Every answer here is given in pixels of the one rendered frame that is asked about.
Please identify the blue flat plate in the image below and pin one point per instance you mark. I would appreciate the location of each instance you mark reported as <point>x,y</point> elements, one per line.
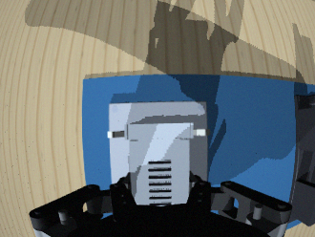
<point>248,130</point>

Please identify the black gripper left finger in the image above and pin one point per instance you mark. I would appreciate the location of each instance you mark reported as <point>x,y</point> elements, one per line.
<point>59,217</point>

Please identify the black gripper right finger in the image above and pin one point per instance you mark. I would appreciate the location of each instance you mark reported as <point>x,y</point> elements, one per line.
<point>264,212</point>

